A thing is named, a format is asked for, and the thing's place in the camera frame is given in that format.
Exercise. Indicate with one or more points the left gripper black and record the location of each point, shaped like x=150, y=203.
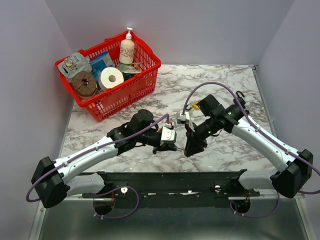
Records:
x=165, y=147

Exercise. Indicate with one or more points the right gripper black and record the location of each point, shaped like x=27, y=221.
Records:
x=192, y=146

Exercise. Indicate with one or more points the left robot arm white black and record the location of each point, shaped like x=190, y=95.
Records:
x=54, y=180

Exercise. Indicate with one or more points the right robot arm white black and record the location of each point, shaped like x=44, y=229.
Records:
x=292, y=168

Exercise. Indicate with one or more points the yellow padlock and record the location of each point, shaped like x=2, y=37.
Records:
x=195, y=105

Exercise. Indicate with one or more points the black padlock with keys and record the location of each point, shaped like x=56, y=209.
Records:
x=239, y=94

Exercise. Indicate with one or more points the red plastic basket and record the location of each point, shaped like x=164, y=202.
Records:
x=111, y=101

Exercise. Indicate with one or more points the green patterned packet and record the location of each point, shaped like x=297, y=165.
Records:
x=129, y=68

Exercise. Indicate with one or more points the white toilet paper roll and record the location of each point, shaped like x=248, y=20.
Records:
x=109, y=78

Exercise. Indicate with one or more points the brown tape roll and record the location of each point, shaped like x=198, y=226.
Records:
x=84, y=84

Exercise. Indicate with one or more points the cream lotion pump bottle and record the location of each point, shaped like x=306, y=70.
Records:
x=127, y=48

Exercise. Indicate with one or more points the blue plastic package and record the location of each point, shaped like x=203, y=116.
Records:
x=101, y=62

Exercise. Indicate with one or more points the grey cartoon pouch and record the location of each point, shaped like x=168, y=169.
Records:
x=74, y=64

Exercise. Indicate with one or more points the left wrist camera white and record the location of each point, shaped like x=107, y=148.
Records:
x=168, y=133

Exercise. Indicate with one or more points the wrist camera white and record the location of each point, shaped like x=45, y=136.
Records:
x=183, y=118
x=168, y=133

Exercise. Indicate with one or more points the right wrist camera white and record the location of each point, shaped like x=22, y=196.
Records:
x=183, y=118

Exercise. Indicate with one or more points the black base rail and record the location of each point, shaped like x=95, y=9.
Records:
x=170, y=189

